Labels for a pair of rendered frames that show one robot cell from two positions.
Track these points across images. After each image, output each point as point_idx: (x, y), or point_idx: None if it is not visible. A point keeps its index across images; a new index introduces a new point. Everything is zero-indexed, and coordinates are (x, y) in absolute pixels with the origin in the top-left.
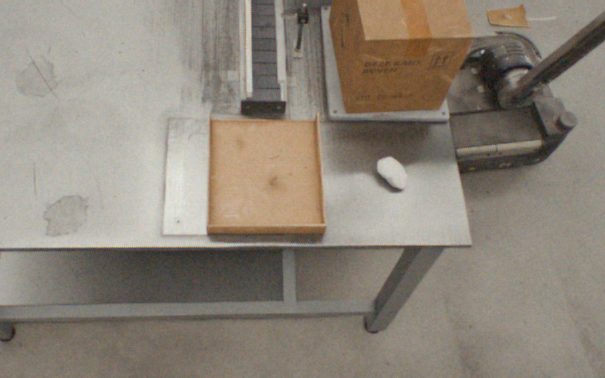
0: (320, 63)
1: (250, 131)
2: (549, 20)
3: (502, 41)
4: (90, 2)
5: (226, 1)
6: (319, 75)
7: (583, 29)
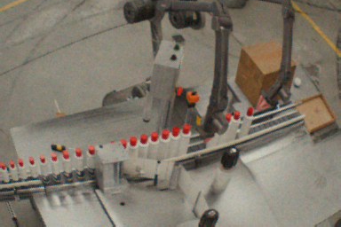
0: (272, 110)
1: (306, 121)
2: (57, 103)
3: (142, 92)
4: (287, 186)
5: (263, 147)
6: (277, 109)
7: (160, 43)
